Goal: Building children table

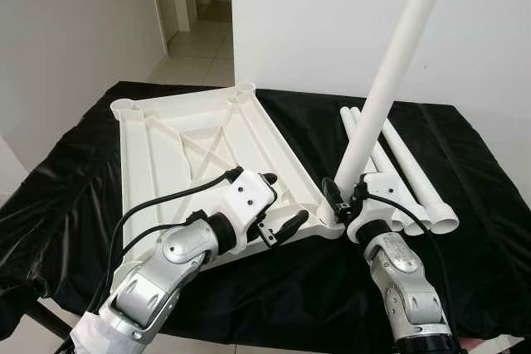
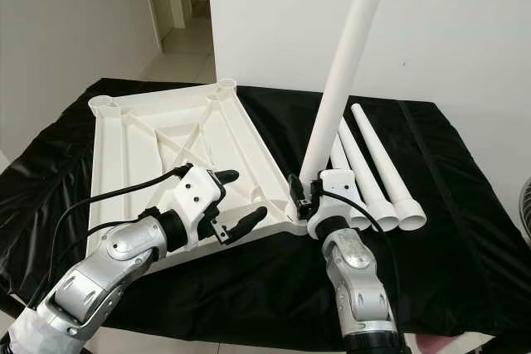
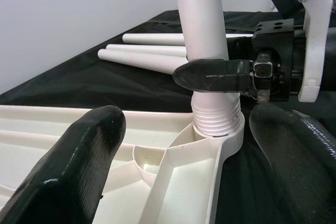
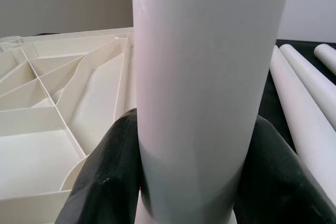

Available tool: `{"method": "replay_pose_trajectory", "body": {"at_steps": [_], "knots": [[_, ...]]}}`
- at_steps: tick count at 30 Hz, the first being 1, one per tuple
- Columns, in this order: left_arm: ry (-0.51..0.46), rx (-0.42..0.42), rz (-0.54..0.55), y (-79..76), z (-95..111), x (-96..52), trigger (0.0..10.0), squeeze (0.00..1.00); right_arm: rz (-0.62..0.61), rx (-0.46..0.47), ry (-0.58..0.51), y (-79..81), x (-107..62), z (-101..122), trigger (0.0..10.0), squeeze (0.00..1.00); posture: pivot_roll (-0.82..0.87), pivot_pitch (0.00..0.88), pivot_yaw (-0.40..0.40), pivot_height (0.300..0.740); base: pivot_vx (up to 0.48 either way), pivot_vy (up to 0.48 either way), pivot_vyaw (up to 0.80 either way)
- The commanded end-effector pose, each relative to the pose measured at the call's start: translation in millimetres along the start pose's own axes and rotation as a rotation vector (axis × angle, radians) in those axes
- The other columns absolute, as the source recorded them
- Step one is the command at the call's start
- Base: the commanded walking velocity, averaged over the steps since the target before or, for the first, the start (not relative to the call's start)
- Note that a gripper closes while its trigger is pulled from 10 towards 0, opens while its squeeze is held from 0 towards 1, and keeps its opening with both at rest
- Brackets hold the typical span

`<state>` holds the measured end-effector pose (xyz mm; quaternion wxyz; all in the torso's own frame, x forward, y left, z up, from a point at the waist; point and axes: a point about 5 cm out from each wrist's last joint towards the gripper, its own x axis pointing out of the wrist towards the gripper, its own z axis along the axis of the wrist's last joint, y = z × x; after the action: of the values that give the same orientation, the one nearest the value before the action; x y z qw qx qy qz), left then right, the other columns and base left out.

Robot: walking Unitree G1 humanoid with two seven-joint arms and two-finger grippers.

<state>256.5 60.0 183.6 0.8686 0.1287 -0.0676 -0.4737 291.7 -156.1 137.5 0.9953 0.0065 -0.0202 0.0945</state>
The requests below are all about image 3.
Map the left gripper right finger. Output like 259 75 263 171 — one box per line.
248 102 336 224

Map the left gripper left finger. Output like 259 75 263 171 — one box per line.
0 104 127 224

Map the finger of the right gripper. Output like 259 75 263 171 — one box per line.
173 58 255 93

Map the white plastic table leg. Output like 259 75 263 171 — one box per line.
97 49 188 74
122 33 254 46
172 0 245 138
106 44 187 57

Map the white plastic table top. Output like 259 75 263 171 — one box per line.
0 104 246 224

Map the black table cloth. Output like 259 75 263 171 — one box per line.
0 10 336 224

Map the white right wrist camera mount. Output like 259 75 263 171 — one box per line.
256 0 336 103

